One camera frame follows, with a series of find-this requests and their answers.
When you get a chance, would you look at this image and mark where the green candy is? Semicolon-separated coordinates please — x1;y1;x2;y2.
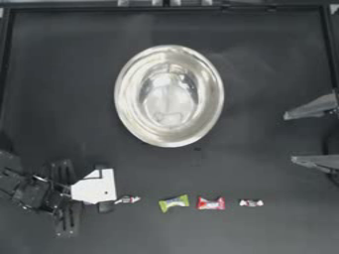
158;193;191;213

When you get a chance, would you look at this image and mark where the steel bowl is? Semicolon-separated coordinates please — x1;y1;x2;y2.
113;44;226;149

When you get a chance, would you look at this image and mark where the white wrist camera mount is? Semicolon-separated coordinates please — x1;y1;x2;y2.
71;168;118;205

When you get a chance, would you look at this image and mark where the black table frame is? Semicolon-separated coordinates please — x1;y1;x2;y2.
0;0;339;150

